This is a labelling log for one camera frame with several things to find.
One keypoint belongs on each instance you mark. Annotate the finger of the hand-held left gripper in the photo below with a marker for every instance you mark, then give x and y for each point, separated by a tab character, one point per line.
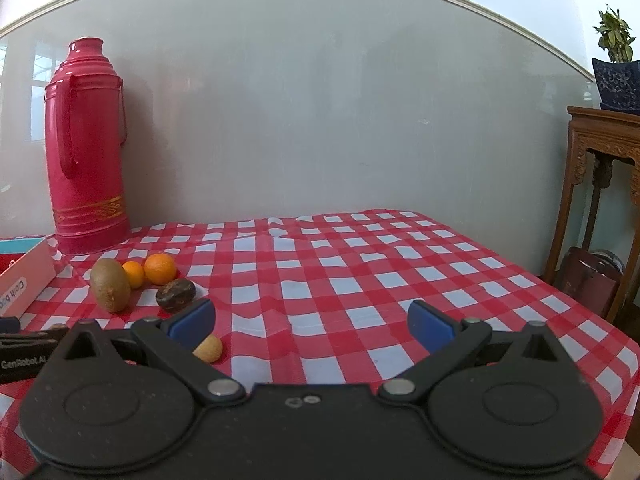
9	325
32	337

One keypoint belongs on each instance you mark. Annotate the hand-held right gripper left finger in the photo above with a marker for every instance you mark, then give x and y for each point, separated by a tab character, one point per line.
192	322

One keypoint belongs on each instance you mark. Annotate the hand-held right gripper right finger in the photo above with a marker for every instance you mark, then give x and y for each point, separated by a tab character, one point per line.
430	327

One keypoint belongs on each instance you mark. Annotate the small pale yellow fruit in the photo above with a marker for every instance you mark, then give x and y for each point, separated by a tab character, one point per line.
210	349

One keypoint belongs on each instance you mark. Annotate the dark wrinkled fruit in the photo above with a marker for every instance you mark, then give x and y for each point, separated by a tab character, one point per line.
175	294

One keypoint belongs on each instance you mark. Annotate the colourful cardboard box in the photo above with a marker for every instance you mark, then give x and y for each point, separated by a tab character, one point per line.
25	275

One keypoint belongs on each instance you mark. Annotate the small orange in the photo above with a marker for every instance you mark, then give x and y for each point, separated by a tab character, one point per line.
135	275

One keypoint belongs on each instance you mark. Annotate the brown kiwi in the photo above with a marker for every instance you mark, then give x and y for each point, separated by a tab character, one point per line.
110	285

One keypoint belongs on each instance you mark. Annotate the red checked tablecloth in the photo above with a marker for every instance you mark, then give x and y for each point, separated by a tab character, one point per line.
350	285

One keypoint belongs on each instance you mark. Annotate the dark red container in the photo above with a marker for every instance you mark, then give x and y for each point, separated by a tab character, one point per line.
587	280

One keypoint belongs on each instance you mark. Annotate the red thermos flask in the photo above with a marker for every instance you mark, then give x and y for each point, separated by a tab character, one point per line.
85	160

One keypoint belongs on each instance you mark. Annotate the carved wooden stand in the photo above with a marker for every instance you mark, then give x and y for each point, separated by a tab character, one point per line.
600	140

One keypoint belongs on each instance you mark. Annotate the dark blue patterned pot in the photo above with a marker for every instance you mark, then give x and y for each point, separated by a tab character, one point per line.
617	82

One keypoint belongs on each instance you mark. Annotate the green potted plant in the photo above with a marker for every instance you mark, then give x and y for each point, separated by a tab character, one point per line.
614	35

